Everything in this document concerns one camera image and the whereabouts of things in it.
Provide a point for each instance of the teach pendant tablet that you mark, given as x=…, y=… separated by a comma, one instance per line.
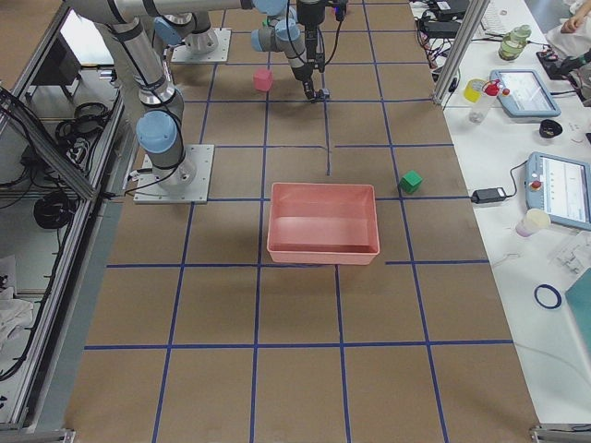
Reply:
x=524, y=94
x=560, y=187

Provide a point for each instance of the green drink bottle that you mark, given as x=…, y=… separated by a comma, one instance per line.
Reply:
x=514, y=42

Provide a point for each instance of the yellow tape roll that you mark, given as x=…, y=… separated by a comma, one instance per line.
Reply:
x=473, y=89

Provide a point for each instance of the black power adapter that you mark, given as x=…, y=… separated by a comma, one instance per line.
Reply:
x=488, y=195

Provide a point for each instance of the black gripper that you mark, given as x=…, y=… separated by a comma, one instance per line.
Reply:
x=300, y=71

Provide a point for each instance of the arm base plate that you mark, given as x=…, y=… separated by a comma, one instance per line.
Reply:
x=209, y=47
x=190, y=182

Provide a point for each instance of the teach pendant tablet far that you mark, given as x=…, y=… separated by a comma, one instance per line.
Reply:
x=524, y=94

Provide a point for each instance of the white squeeze bottle red cap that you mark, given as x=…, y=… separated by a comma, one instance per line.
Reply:
x=489, y=94

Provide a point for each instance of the aluminium frame post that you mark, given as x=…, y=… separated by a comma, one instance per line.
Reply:
x=474, y=13

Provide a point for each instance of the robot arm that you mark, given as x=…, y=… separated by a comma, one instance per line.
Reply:
x=282, y=35
x=159, y=129

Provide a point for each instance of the black bowl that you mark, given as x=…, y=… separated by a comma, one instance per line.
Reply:
x=549, y=128

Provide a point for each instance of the green cube far right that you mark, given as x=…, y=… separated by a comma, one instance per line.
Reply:
x=410, y=182

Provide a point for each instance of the pink plastic bin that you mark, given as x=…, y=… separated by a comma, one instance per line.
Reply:
x=335, y=224

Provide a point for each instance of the pink cube near gripper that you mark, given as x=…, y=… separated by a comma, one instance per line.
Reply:
x=262, y=80

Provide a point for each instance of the teach pendant tablet near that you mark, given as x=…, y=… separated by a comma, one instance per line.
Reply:
x=560, y=187

